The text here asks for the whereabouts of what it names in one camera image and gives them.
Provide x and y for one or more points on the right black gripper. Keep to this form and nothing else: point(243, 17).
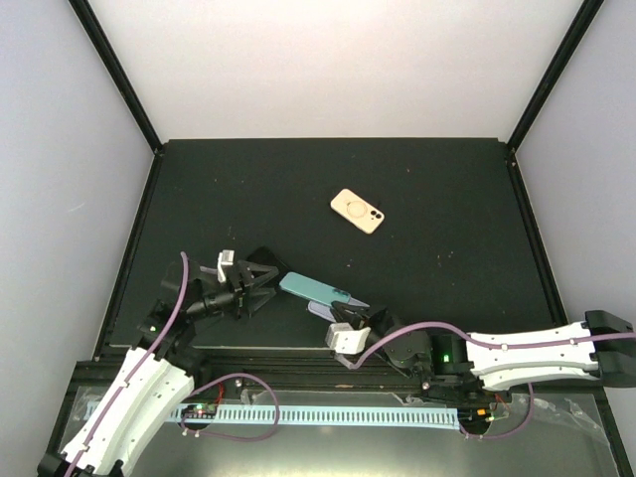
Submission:
point(355, 320)

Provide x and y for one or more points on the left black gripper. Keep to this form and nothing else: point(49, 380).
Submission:
point(241, 293)

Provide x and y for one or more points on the lavender phone case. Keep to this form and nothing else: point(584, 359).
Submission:
point(324, 311)

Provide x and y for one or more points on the teal phone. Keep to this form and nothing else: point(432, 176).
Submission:
point(312, 290)

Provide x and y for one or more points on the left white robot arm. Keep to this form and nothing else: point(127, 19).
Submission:
point(164, 368)

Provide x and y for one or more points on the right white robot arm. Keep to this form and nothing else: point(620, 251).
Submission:
point(598, 348)

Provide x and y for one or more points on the black phone case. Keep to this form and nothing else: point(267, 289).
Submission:
point(265, 256)

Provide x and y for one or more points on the beige phone case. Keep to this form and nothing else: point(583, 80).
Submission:
point(357, 211)

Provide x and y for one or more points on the left circuit board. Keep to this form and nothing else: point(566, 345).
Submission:
point(199, 411)

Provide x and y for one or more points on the circuit board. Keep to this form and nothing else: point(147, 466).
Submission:
point(484, 414)
point(199, 411)

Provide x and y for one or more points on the right circuit board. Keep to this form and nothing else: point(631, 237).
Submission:
point(484, 414)

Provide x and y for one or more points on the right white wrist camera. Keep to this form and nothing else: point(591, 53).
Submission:
point(342, 338)

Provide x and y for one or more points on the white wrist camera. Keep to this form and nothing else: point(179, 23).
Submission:
point(342, 338)
point(225, 261)

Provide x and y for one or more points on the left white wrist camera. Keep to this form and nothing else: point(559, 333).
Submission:
point(225, 261)

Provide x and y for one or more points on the black front rail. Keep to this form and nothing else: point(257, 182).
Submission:
point(282, 370)

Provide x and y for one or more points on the light blue cable duct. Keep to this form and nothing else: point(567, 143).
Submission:
point(327, 415)

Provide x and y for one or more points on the left black frame post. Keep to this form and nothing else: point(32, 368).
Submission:
point(99, 40)

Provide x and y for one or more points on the black frame post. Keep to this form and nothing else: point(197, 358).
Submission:
point(99, 40)
point(567, 46)

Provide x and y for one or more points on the right black frame post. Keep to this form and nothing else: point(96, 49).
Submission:
point(567, 46)

